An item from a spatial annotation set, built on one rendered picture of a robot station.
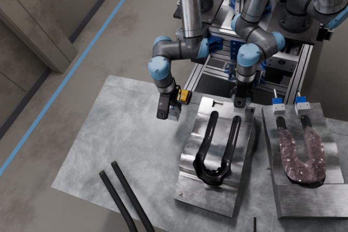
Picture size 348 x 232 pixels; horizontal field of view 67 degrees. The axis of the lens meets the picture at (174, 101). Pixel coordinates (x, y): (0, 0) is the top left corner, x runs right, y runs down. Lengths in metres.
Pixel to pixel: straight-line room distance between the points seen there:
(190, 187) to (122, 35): 2.16
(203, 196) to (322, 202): 0.45
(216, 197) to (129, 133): 0.55
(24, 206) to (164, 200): 1.56
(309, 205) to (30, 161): 2.24
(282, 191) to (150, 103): 0.78
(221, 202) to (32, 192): 1.79
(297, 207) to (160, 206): 0.57
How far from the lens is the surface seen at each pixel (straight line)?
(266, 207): 1.26
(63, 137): 2.61
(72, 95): 2.80
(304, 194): 1.18
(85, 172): 1.44
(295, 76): 2.23
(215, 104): 1.33
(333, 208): 1.20
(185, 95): 1.40
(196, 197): 1.19
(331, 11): 1.18
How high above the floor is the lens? 2.03
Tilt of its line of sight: 59 degrees down
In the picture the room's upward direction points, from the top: 20 degrees counter-clockwise
